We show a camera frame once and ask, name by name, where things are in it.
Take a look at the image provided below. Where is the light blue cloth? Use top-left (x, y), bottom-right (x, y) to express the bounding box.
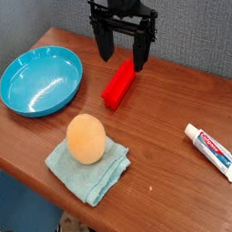
top-left (45, 137), bottom-right (131, 207)

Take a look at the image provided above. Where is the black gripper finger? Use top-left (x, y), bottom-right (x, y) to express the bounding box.
top-left (92, 20), bottom-right (115, 62)
top-left (132, 18), bottom-right (152, 72)

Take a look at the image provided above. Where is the yellow foam ball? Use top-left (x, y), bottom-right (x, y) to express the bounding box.
top-left (66, 114), bottom-right (106, 165)

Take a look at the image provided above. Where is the red plastic block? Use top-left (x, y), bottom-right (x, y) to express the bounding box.
top-left (102, 58), bottom-right (136, 110)

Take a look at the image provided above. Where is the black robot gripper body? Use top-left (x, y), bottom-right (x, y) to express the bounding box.
top-left (88, 0), bottom-right (158, 42)

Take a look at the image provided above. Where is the white toothpaste tube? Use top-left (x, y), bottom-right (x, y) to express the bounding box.
top-left (185, 123), bottom-right (232, 182)

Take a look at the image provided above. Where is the blue plate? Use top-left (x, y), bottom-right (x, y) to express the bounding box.
top-left (0, 46), bottom-right (83, 118)

